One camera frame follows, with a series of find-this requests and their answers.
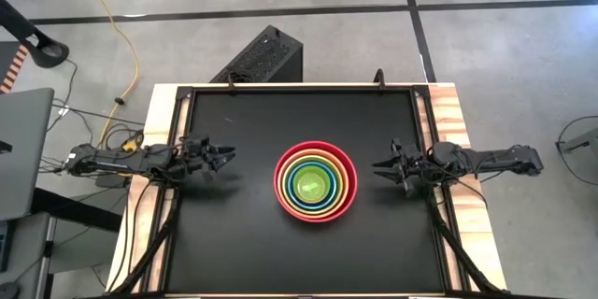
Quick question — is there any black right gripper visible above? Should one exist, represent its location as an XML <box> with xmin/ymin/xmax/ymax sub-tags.
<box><xmin>371</xmin><ymin>137</ymin><xmax>430</xmax><ymax>198</ymax></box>

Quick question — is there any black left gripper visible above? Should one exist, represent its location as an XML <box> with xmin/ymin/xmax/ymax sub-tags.
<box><xmin>178</xmin><ymin>134</ymin><xmax>236</xmax><ymax>184</ymax></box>

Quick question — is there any blue bowl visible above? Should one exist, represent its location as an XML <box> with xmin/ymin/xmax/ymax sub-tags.
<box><xmin>286</xmin><ymin>160</ymin><xmax>338</xmax><ymax>210</ymax></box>

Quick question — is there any small dark green bowl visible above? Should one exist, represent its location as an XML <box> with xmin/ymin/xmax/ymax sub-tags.
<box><xmin>292</xmin><ymin>164</ymin><xmax>334</xmax><ymax>205</ymax></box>

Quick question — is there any lime green bowl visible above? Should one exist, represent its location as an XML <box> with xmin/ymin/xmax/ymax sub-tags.
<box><xmin>281</xmin><ymin>153</ymin><xmax>348</xmax><ymax>215</ymax></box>

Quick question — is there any large red bowl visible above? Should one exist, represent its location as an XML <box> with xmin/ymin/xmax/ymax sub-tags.
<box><xmin>273</xmin><ymin>140</ymin><xmax>360</xmax><ymax>224</ymax></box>

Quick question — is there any large orange bowl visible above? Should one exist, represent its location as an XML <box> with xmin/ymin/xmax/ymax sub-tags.
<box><xmin>278</xmin><ymin>148</ymin><xmax>352</xmax><ymax>220</ymax></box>

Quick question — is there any yellow plug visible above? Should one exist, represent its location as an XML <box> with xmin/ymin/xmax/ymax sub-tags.
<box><xmin>121</xmin><ymin>135</ymin><xmax>145</xmax><ymax>153</ymax></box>

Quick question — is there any black table mat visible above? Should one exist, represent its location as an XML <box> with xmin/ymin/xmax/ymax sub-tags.
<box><xmin>164</xmin><ymin>87</ymin><xmax>446</xmax><ymax>296</ymax></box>

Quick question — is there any black computer tower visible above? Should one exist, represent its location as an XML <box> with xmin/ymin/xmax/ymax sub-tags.
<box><xmin>208</xmin><ymin>24</ymin><xmax>305</xmax><ymax>85</ymax></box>

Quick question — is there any grey laptop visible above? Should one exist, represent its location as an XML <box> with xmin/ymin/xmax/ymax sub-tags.
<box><xmin>0</xmin><ymin>87</ymin><xmax>56</xmax><ymax>221</ymax></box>

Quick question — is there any black curved stand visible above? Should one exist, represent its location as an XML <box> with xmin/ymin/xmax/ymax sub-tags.
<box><xmin>0</xmin><ymin>0</ymin><xmax>71</xmax><ymax>69</ymax></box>

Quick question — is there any orange black striped strip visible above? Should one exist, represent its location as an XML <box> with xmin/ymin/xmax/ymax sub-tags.
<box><xmin>0</xmin><ymin>43</ymin><xmax>30</xmax><ymax>95</ymax></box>

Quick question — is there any black table frame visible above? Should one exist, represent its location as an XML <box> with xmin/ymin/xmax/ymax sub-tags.
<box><xmin>109</xmin><ymin>68</ymin><xmax>508</xmax><ymax>299</ymax></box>

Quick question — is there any yellow cable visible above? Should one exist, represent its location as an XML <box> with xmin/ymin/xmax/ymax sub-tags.
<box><xmin>73</xmin><ymin>0</ymin><xmax>141</xmax><ymax>149</ymax></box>

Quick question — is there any black floor cable bundle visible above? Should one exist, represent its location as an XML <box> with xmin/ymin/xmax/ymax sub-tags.
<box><xmin>39</xmin><ymin>58</ymin><xmax>146</xmax><ymax>174</ymax></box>

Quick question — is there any grey stand with cable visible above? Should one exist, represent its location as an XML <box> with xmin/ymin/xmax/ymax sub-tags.
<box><xmin>554</xmin><ymin>115</ymin><xmax>598</xmax><ymax>187</ymax></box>

